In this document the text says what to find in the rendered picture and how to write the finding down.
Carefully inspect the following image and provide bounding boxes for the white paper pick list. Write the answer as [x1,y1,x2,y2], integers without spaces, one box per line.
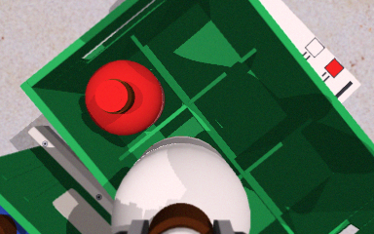
[259,0,361,103]

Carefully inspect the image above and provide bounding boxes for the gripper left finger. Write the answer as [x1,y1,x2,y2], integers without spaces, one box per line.
[115,219,149,234]

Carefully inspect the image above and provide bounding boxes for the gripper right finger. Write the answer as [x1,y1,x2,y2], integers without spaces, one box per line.
[213,219,246,234]

